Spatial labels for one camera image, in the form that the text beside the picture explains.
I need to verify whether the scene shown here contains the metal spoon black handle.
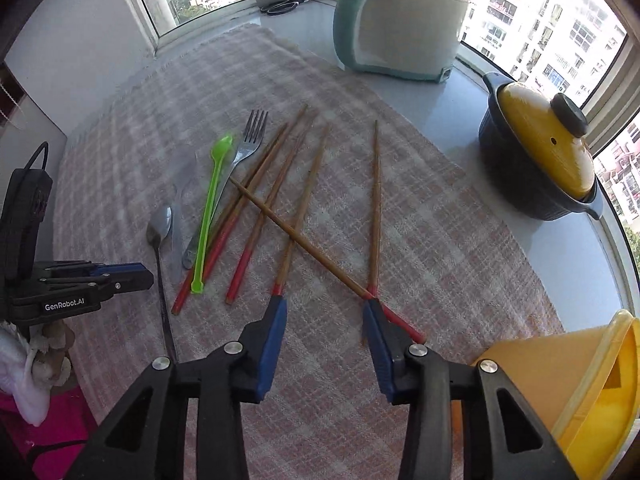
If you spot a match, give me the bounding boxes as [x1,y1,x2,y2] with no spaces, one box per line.
[145,205,177,363]

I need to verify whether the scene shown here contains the red chopstick one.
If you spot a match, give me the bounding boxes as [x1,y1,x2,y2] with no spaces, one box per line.
[171,122,291,315]

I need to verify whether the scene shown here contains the red chopstick four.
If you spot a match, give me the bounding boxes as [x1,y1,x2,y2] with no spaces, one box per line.
[271,125,330,296]

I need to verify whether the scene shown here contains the red crossing chopstick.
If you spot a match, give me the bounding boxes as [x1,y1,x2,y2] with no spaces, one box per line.
[231,178,426,344]

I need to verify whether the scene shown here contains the red chopstick three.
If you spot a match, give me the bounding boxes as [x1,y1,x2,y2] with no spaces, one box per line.
[224,114,319,306]

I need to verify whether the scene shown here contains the green plastic spoon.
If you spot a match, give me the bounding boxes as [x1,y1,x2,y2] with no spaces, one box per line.
[191,134,233,294]

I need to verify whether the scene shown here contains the metal fork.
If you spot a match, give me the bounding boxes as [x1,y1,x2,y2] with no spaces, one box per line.
[181,110,268,270]

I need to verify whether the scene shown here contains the left hand white glove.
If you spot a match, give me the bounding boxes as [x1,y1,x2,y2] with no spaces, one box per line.
[1,320,75,427]

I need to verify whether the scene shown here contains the pink checkered cloth mat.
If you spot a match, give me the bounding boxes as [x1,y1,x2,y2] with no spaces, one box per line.
[52,23,566,480]

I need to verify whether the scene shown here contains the yellow plastic utensil holder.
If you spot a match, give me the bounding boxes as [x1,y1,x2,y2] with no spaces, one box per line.
[448,310,639,479]

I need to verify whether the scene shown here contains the dark casserole pot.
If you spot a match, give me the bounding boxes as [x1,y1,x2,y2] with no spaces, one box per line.
[478,73,603,221]

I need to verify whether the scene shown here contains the yellow pot lid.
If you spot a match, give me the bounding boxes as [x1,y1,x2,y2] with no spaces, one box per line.
[497,82,594,200]

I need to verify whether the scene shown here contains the white teal electric cooker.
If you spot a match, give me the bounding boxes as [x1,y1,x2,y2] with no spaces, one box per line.
[333,0,471,84]

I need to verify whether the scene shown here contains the black handled scissors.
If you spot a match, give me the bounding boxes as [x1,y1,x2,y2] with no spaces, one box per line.
[259,0,309,16]

